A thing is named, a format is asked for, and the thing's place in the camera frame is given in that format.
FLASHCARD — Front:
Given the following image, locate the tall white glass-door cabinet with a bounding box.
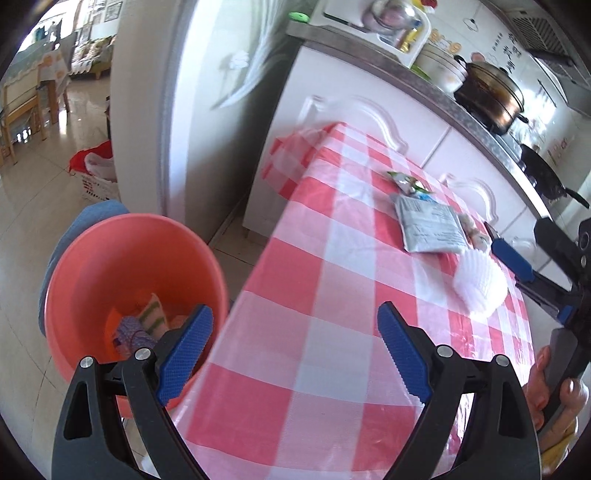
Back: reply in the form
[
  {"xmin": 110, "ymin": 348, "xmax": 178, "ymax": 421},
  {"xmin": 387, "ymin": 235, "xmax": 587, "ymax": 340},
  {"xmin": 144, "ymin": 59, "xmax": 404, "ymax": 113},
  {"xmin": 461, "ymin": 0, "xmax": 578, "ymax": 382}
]
[{"xmin": 111, "ymin": 0, "xmax": 305, "ymax": 245}]

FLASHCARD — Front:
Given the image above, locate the white foam fruit net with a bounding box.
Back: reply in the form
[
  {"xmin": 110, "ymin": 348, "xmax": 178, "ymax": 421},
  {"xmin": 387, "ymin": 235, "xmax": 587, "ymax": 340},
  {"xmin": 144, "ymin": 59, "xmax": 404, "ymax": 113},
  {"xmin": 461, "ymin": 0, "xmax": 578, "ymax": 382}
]
[{"xmin": 452, "ymin": 248, "xmax": 508, "ymax": 317}]

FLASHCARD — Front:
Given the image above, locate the bronze cooking pot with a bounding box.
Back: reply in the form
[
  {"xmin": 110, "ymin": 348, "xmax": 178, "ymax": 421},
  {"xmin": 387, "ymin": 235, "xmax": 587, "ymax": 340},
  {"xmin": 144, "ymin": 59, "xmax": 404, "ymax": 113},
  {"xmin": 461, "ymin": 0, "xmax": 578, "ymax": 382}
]
[{"xmin": 453, "ymin": 55, "xmax": 529, "ymax": 136}]

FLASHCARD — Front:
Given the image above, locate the wooden chair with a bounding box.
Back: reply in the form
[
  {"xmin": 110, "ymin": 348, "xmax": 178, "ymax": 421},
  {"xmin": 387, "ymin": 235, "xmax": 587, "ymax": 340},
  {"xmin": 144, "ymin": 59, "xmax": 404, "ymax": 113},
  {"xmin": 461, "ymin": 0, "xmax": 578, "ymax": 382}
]
[{"xmin": 0, "ymin": 80, "xmax": 47, "ymax": 167}]

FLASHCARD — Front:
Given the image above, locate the grey mailing bag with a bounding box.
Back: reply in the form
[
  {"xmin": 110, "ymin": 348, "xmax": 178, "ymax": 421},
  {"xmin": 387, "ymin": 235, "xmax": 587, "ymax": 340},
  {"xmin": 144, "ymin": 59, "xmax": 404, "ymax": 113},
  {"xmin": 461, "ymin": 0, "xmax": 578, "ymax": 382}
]
[{"xmin": 390, "ymin": 194, "xmax": 467, "ymax": 254}]

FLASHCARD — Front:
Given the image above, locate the white plastic basket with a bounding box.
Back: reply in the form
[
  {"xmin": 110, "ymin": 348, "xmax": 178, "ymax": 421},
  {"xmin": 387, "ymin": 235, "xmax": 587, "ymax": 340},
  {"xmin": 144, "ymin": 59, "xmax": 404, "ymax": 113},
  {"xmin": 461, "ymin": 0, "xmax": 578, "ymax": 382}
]
[{"xmin": 69, "ymin": 152, "xmax": 122, "ymax": 201}]

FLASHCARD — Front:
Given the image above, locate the red cloth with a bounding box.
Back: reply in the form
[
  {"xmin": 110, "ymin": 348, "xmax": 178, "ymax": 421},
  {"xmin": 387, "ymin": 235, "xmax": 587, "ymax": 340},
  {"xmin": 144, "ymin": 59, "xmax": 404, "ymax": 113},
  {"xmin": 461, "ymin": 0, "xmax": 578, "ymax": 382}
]
[{"xmin": 69, "ymin": 141, "xmax": 114, "ymax": 174}]

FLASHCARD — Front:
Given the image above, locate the stack of white bowls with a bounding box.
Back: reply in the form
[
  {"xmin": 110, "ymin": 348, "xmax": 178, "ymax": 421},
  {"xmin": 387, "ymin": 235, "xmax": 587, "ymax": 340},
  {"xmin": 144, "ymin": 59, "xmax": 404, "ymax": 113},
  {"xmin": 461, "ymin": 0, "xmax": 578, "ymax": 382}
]
[{"xmin": 418, "ymin": 44, "xmax": 467, "ymax": 93}]

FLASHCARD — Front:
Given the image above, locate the person's right hand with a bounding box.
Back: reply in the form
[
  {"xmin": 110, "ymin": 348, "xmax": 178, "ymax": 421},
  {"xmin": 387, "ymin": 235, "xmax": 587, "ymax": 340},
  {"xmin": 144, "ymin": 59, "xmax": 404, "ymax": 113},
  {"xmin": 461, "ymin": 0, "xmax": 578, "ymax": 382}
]
[{"xmin": 526, "ymin": 344, "xmax": 591, "ymax": 452}]

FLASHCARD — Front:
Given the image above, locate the beige wrapper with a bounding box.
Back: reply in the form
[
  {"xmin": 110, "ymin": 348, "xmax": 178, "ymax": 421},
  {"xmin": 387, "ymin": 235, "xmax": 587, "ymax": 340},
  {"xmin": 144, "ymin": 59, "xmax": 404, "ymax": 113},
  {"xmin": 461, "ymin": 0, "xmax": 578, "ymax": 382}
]
[{"xmin": 459, "ymin": 213, "xmax": 491, "ymax": 252}]

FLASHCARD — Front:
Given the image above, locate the range hood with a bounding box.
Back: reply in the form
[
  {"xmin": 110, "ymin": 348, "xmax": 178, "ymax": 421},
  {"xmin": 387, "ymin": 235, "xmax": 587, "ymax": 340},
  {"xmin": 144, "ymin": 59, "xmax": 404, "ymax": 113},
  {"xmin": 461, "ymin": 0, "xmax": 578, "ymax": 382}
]
[{"xmin": 510, "ymin": 0, "xmax": 591, "ymax": 88}]

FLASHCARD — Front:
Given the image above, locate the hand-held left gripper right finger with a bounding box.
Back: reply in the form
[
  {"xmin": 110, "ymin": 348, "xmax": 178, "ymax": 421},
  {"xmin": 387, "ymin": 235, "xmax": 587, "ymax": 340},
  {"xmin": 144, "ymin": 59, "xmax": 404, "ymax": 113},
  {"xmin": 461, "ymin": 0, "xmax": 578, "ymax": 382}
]
[{"xmin": 376, "ymin": 301, "xmax": 541, "ymax": 480}]

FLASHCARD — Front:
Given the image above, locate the steel kitchen countertop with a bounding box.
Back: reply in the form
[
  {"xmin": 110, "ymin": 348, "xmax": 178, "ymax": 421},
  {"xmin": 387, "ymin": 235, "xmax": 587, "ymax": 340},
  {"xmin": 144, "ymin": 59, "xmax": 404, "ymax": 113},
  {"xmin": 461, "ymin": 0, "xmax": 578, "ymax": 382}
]
[{"xmin": 285, "ymin": 21, "xmax": 555, "ymax": 222}]

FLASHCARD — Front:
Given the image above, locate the white dish rack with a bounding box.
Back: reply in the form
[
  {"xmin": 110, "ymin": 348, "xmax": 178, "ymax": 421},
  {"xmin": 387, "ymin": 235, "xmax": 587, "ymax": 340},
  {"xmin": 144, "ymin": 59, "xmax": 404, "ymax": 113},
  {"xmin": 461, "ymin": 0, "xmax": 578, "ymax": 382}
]
[{"xmin": 309, "ymin": 0, "xmax": 432, "ymax": 68}]

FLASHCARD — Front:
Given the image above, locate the green snack wrapper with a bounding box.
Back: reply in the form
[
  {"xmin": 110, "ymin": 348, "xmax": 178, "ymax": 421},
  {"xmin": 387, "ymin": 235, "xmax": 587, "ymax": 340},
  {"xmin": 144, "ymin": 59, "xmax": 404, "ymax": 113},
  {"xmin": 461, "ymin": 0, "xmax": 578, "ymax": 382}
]
[{"xmin": 385, "ymin": 170, "xmax": 435, "ymax": 197}]

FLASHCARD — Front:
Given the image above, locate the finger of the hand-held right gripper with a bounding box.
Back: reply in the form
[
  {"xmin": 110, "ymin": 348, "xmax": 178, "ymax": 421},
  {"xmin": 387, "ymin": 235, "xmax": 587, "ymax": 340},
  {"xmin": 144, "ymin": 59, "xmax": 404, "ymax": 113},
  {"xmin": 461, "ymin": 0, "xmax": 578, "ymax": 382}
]
[
  {"xmin": 533, "ymin": 217, "xmax": 587, "ymax": 289},
  {"xmin": 484, "ymin": 222, "xmax": 578, "ymax": 324}
]

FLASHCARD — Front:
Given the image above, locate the red plastic basin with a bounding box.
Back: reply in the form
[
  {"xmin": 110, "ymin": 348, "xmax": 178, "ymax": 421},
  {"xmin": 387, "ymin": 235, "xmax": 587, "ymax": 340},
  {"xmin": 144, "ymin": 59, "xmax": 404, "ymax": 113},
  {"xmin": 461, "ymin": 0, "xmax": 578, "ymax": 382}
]
[{"xmin": 44, "ymin": 212, "xmax": 230, "ymax": 418}]

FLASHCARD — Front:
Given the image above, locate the red white checkered tablecloth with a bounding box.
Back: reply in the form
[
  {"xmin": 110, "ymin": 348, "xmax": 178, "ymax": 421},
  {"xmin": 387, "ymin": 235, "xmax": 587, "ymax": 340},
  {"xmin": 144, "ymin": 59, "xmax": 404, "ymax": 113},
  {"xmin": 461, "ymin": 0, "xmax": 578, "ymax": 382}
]
[{"xmin": 175, "ymin": 121, "xmax": 536, "ymax": 480}]

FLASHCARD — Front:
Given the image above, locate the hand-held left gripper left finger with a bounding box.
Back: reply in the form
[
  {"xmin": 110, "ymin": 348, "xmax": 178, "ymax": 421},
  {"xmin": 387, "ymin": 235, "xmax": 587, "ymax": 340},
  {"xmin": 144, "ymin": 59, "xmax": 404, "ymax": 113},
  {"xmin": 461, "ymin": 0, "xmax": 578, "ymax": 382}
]
[{"xmin": 52, "ymin": 304, "xmax": 215, "ymax": 480}]

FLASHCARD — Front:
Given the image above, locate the black frying pan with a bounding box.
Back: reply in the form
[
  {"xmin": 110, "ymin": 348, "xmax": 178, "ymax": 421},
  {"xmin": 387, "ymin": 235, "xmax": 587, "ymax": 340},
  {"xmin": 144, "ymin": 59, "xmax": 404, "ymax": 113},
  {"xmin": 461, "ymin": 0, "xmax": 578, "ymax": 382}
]
[{"xmin": 519, "ymin": 144, "xmax": 591, "ymax": 208}]

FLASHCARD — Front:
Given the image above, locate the dining table with cloth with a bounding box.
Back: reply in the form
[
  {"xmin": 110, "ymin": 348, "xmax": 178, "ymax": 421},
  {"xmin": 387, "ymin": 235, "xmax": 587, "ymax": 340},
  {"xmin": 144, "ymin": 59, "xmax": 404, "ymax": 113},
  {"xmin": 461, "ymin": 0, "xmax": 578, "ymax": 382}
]
[{"xmin": 37, "ymin": 46, "xmax": 72, "ymax": 125}]

